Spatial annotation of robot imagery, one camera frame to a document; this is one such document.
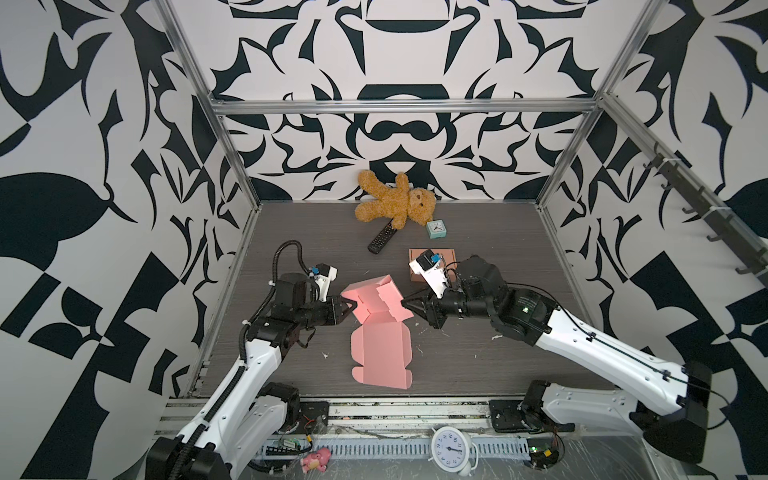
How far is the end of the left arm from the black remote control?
1.19 feet

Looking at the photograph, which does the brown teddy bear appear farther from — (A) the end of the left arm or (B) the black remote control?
(A) the end of the left arm

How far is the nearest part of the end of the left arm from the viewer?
58 centimetres

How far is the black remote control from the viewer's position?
1067 mm
